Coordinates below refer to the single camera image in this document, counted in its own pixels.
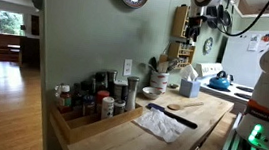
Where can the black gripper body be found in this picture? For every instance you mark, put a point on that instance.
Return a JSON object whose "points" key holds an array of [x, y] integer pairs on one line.
{"points": [[196, 22]]}

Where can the white spice bottle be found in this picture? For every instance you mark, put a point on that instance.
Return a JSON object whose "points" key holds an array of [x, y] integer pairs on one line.
{"points": [[107, 109]]}

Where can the dark glass bottle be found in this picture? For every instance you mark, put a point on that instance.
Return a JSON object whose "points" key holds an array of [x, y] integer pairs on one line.
{"points": [[100, 81], [77, 97]]}

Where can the red cap spice bottle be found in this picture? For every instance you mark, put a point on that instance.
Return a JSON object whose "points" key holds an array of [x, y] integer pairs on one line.
{"points": [[102, 96]]}

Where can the white cap sauce bottle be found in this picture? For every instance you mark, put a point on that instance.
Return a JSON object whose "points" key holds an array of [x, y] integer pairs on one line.
{"points": [[65, 99]]}

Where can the wooden tray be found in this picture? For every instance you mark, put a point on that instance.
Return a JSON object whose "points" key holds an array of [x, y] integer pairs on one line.
{"points": [[78, 127]]}

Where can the wooden spice rack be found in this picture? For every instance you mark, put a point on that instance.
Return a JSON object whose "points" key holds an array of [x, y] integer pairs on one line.
{"points": [[179, 21], [181, 54]]}

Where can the black hanging pan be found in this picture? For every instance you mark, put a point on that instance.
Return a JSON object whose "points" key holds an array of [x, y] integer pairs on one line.
{"points": [[219, 17]]}

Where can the white tissue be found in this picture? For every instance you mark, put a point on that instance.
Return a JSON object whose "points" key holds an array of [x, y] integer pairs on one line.
{"points": [[188, 73]]}

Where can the wooden spatula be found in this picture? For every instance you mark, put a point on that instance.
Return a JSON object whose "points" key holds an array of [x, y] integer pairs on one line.
{"points": [[163, 63]]}

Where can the black ladle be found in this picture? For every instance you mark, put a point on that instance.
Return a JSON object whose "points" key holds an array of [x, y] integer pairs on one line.
{"points": [[153, 63]]}

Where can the white refrigerator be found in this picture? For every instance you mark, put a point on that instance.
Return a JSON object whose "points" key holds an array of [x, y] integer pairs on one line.
{"points": [[239, 62]]}

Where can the blue kettle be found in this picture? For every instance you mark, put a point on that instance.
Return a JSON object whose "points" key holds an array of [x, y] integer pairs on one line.
{"points": [[219, 82]]}

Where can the blue tissue box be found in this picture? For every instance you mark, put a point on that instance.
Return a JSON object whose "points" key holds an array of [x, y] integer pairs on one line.
{"points": [[189, 88]]}

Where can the small metal dish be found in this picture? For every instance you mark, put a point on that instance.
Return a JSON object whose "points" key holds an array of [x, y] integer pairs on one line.
{"points": [[173, 86]]}

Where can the metal serving spoon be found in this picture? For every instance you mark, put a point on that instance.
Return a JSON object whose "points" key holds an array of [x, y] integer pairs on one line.
{"points": [[146, 66]]}

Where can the white red-patterned utensil crock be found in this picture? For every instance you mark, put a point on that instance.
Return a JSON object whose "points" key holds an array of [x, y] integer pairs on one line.
{"points": [[159, 82]]}

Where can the white stove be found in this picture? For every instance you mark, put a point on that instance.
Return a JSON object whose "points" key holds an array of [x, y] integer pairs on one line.
{"points": [[219, 94]]}

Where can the small white bowl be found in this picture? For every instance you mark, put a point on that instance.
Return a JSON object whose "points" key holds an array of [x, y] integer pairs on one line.
{"points": [[151, 93]]}

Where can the wooden spoon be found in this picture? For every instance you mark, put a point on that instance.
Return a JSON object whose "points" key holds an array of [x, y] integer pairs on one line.
{"points": [[178, 106]]}

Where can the blue and black spatula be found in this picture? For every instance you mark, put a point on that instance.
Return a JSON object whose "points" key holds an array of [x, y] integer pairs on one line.
{"points": [[173, 116]]}

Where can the steel and glass grinder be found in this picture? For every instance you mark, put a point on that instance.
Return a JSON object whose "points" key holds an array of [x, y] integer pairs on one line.
{"points": [[131, 95]]}

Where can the dark round tin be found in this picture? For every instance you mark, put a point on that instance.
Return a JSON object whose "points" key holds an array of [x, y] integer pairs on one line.
{"points": [[119, 90]]}

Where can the white paper napkin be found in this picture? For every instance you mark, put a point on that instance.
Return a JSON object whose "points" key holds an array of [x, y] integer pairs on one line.
{"points": [[161, 124]]}

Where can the small jar with dark lid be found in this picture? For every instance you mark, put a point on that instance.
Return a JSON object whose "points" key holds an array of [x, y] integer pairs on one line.
{"points": [[119, 107]]}

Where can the dark spice jar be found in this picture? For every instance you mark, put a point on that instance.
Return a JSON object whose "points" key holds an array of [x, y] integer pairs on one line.
{"points": [[88, 106]]}

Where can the small decorative wall plate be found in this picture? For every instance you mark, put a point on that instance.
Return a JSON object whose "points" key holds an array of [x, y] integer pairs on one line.
{"points": [[208, 45]]}

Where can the white wall outlet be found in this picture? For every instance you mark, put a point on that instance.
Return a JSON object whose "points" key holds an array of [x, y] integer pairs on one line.
{"points": [[127, 67]]}

